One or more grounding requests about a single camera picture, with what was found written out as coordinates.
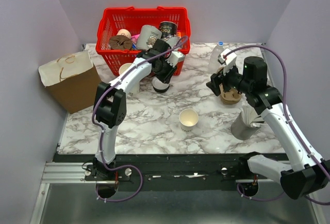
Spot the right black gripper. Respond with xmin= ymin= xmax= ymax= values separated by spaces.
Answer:
xmin=206 ymin=61 xmax=252 ymax=96

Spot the stack of cup lids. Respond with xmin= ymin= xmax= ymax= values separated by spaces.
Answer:
xmin=152 ymin=77 xmax=170 ymax=93

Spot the stack of white paper cups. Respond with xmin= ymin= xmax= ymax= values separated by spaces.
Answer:
xmin=118 ymin=62 xmax=140 ymax=97

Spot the single white paper cup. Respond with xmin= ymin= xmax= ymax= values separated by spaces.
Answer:
xmin=179 ymin=108 xmax=199 ymax=131

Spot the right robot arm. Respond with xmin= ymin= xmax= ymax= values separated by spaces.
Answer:
xmin=206 ymin=56 xmax=329 ymax=199

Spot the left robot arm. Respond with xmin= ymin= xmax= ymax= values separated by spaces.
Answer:
xmin=92 ymin=39 xmax=185 ymax=180

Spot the brown paper takeout bag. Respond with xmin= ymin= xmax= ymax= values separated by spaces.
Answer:
xmin=38 ymin=51 xmax=101 ymax=114

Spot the brown pulp cup carrier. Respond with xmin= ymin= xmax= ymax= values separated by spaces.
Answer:
xmin=216 ymin=67 xmax=242 ymax=106

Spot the clear plastic water bottle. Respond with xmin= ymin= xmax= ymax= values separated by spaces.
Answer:
xmin=208 ymin=41 xmax=224 ymax=74

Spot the grey crumpled item in basket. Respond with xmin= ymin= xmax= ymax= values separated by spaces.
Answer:
xmin=164 ymin=37 xmax=182 ymax=51

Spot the grey printed cup in basket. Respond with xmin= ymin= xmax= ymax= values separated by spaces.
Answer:
xmin=136 ymin=25 xmax=162 ymax=50

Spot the black printed can in basket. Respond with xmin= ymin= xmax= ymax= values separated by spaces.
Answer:
xmin=158 ymin=21 xmax=177 ymax=39

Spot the grey cup of straws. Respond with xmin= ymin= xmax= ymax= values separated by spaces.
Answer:
xmin=230 ymin=105 xmax=265 ymax=140

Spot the brown striped cloth in basket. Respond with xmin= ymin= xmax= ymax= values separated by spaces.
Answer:
xmin=109 ymin=35 xmax=133 ymax=51

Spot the beige egg-shaped object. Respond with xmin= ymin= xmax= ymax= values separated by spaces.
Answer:
xmin=117 ymin=28 xmax=131 ymax=39

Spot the red plastic shopping basket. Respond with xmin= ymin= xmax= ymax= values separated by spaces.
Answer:
xmin=95 ymin=6 xmax=191 ymax=76

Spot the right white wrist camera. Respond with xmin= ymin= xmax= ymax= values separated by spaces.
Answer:
xmin=218 ymin=49 xmax=237 ymax=75

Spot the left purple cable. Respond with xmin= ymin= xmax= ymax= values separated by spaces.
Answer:
xmin=91 ymin=36 xmax=189 ymax=203

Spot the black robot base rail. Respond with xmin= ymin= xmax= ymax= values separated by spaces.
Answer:
xmin=53 ymin=154 xmax=283 ymax=198

